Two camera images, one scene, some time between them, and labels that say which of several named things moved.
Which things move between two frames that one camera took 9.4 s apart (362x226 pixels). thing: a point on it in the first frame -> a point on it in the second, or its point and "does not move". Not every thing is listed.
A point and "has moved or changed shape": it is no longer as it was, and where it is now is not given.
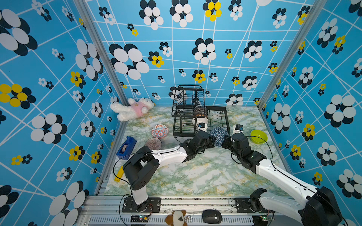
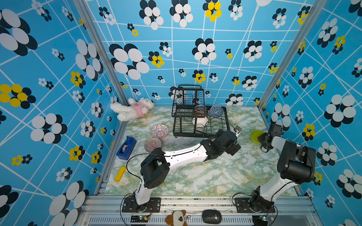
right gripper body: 227,143 -> 261,138
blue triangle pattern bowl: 219,133 has moved or changed shape
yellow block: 119,174 does not move
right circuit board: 260,220 does not move
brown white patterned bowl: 201,110 does not move
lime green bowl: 256,133 does not move
